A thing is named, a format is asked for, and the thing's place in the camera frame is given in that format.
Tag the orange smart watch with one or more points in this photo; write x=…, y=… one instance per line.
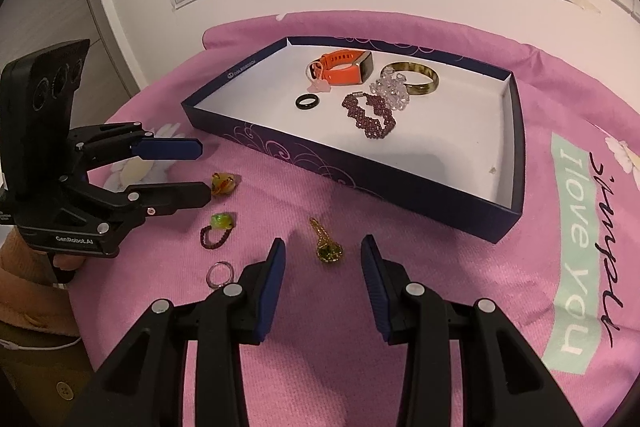
x=342, y=69

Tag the person's left hand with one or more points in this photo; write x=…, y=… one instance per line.
x=69, y=261

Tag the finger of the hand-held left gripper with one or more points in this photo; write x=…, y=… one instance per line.
x=175, y=197
x=170, y=149

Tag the dark blue cardboard box lid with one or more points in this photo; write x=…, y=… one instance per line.
x=440, y=167

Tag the person's left forearm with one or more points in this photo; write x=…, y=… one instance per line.
x=25, y=287

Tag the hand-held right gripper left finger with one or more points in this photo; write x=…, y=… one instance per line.
x=270, y=292

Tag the pink flower printed blanket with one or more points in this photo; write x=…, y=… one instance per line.
x=320, y=357

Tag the gold green pendant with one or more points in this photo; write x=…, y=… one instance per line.
x=330, y=253

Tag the tape strip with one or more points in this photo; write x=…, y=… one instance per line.
x=586, y=2

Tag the brown mottled bangle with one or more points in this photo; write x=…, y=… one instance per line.
x=431, y=82

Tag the grey door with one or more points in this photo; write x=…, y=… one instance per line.
x=100, y=7

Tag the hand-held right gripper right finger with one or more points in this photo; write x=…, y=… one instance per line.
x=375, y=292

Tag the person's olive clothing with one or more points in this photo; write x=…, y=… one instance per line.
x=35, y=387

